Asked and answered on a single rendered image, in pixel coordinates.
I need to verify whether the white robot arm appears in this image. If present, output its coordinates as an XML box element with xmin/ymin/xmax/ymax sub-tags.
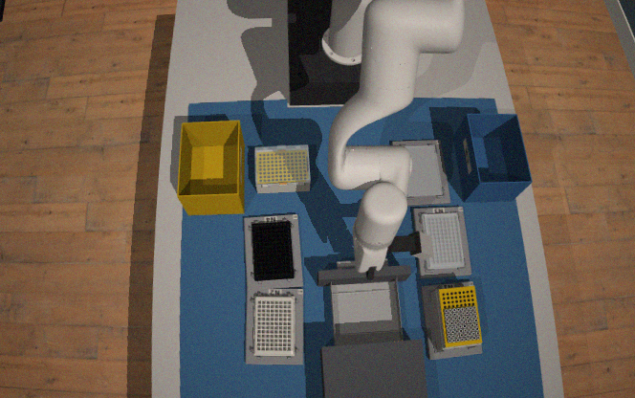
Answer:
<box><xmin>321</xmin><ymin>0</ymin><xmax>465</xmax><ymax>259</ymax></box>

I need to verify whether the blue bench mat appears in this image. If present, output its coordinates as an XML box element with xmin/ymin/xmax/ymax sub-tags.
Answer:
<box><xmin>180</xmin><ymin>98</ymin><xmax>544</xmax><ymax>398</ymax></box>

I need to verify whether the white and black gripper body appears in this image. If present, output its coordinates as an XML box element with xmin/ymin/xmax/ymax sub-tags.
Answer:
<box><xmin>353</xmin><ymin>220</ymin><xmax>388</xmax><ymax>273</ymax></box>

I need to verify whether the blue open-top bin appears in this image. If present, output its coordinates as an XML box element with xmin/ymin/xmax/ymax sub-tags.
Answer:
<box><xmin>453</xmin><ymin>114</ymin><xmax>533</xmax><ymax>203</ymax></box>

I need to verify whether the yellow open-top bin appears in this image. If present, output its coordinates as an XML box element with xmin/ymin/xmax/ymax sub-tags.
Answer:
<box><xmin>177</xmin><ymin>121</ymin><xmax>245</xmax><ymax>215</ymax></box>

